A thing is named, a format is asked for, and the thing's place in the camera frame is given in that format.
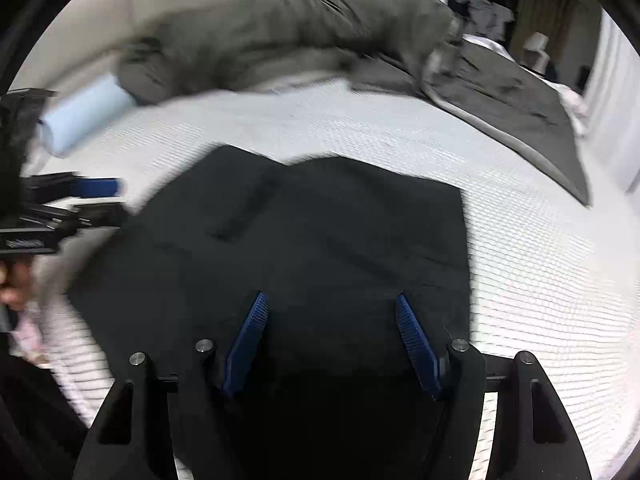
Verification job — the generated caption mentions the black pants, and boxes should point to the black pants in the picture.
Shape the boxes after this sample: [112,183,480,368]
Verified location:
[67,146,471,479]

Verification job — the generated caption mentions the black sleeve forearm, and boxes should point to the black sleeve forearm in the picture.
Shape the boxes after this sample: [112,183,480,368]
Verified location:
[1,307,88,479]

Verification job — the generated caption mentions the person's left hand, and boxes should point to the person's left hand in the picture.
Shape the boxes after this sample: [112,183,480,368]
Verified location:
[0,256,35,312]

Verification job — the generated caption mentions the light blue pillow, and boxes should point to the light blue pillow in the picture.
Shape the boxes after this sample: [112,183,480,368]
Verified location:
[39,74,137,157]

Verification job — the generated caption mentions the beige upholstered headboard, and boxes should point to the beige upholstered headboard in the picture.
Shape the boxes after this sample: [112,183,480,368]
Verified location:
[11,0,230,103]

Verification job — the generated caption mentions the white honeycomb-pattern bed sheet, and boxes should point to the white honeycomb-pattern bed sheet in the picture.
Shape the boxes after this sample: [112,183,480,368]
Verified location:
[37,80,639,479]

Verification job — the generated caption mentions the grey-green duvet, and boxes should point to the grey-green duvet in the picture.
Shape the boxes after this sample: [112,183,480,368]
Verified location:
[116,0,591,205]

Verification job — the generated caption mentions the dark clothes heap in background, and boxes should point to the dark clothes heap in background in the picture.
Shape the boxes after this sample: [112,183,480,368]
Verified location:
[448,0,514,44]

